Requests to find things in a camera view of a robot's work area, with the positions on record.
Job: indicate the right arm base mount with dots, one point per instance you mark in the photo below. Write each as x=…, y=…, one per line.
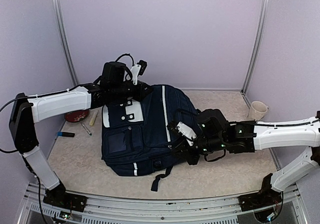
x=263, y=198

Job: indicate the clear ballpoint pen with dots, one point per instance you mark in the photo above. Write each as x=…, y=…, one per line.
x=86, y=129

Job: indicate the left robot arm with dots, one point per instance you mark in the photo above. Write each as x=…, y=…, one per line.
x=117, y=83

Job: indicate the floral ceramic mug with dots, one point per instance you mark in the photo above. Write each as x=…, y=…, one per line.
x=257, y=110

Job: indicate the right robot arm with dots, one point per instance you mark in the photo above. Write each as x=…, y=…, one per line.
x=213, y=132

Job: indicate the aluminium corner post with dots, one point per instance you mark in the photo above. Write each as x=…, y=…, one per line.
x=256, y=46
x=64, y=42

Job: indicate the aluminium corner post left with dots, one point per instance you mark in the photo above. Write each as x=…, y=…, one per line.
x=64, y=42

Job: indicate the black blue marker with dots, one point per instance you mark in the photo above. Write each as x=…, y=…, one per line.
x=65, y=134

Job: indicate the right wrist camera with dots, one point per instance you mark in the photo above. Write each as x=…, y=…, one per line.
x=187, y=132

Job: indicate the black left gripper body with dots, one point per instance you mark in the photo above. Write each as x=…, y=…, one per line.
x=137, y=94

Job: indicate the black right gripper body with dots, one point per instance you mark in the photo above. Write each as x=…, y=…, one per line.
x=193, y=159

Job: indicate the aluminium front rail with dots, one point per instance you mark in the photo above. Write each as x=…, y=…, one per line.
x=111, y=210

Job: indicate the red floral bowl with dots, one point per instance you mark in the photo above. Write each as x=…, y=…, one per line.
x=76, y=116

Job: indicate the navy blue student backpack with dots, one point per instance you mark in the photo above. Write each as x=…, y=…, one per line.
x=135, y=138

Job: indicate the aluminium corner post right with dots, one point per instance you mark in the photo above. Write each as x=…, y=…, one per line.
x=256, y=46

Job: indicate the yellow highlighter marker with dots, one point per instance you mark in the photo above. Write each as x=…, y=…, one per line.
x=93, y=118

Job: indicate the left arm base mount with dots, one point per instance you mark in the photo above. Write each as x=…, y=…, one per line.
x=59, y=197

